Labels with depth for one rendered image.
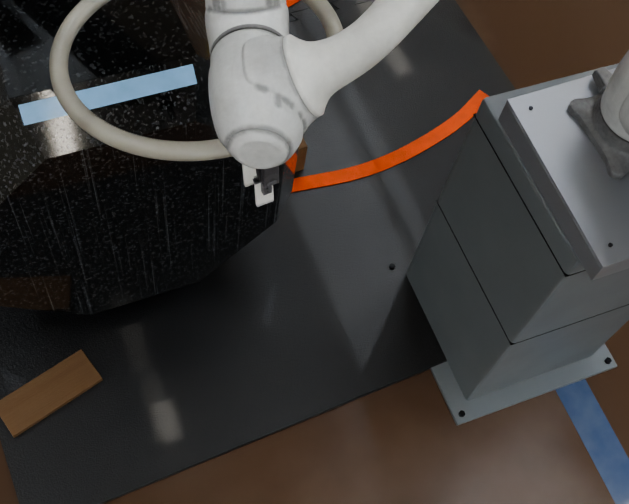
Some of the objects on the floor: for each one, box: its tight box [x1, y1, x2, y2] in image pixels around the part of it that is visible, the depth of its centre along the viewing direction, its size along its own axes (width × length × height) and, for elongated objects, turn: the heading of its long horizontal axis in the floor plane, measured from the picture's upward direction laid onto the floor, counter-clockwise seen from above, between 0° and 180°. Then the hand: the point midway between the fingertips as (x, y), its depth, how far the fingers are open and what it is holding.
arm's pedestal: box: [389, 63, 629, 425], centre depth 207 cm, size 50×50×80 cm
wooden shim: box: [0, 349, 103, 438], centre depth 216 cm, size 25×10×2 cm, turn 125°
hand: (257, 179), depth 139 cm, fingers closed on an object, 4 cm apart
